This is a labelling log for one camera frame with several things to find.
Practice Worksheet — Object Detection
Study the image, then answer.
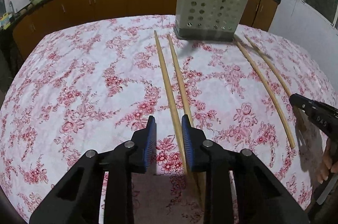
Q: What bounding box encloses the wooden chopstick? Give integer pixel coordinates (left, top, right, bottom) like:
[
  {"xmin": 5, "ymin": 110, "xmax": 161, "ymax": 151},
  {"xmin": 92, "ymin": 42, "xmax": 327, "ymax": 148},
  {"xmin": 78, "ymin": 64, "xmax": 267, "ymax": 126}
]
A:
[
  {"xmin": 244, "ymin": 34, "xmax": 307, "ymax": 132},
  {"xmin": 154, "ymin": 31, "xmax": 188, "ymax": 175},
  {"xmin": 234, "ymin": 35, "xmax": 296, "ymax": 148},
  {"xmin": 167, "ymin": 34, "xmax": 206, "ymax": 206}
]

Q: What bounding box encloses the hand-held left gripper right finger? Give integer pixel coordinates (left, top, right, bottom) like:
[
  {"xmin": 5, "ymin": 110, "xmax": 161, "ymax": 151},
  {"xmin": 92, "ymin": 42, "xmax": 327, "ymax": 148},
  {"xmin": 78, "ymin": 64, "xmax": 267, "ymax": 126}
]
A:
[{"xmin": 182, "ymin": 114, "xmax": 309, "ymax": 224}]

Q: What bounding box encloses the yellow dish soap bottle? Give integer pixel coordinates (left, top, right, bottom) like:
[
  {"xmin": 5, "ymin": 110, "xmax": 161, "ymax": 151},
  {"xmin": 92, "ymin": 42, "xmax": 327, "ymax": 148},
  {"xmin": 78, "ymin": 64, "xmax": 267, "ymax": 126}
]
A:
[{"xmin": 0, "ymin": 12, "xmax": 12, "ymax": 29}]

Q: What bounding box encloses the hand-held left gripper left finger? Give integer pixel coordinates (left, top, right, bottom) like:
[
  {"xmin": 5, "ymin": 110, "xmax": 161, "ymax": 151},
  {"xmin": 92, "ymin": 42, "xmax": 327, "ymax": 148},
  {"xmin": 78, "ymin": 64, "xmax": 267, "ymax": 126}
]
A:
[{"xmin": 29, "ymin": 115, "xmax": 157, "ymax": 224}]

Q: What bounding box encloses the white perforated utensil holder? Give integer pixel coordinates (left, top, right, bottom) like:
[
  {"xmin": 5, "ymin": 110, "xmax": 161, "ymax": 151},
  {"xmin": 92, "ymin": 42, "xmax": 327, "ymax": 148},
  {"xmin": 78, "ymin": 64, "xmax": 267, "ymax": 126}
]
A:
[{"xmin": 173, "ymin": 0, "xmax": 254, "ymax": 42}]

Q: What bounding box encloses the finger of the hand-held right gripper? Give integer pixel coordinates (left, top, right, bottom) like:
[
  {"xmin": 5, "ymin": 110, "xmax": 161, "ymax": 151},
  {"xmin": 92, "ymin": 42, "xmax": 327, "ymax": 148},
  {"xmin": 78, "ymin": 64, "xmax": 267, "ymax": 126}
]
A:
[{"xmin": 289, "ymin": 93, "xmax": 338, "ymax": 136}]

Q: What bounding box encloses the floral tablecloth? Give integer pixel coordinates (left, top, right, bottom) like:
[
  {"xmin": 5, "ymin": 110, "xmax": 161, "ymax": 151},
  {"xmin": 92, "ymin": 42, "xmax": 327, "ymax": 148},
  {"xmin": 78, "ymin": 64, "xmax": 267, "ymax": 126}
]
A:
[{"xmin": 0, "ymin": 15, "xmax": 338, "ymax": 224}]

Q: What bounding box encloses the person's right hand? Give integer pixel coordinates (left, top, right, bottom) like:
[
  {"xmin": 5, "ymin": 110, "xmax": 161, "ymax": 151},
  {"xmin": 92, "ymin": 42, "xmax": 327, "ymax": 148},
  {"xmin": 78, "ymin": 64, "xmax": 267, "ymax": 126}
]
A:
[{"xmin": 316, "ymin": 137, "xmax": 338, "ymax": 184}]

